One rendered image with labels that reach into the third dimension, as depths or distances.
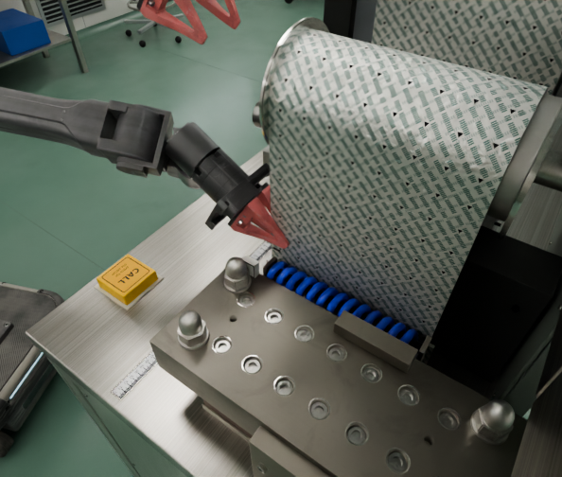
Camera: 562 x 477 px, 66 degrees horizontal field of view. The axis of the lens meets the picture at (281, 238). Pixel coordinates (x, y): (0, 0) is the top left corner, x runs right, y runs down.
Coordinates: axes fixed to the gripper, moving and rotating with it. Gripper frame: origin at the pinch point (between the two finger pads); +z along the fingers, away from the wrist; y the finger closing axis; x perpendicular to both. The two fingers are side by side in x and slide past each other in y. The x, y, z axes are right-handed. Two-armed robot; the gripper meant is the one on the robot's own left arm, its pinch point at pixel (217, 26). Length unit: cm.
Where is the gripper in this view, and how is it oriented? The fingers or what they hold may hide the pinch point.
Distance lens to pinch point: 57.5
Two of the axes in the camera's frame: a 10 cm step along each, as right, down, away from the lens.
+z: 6.3, 7.7, 1.4
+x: 5.2, -2.8, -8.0
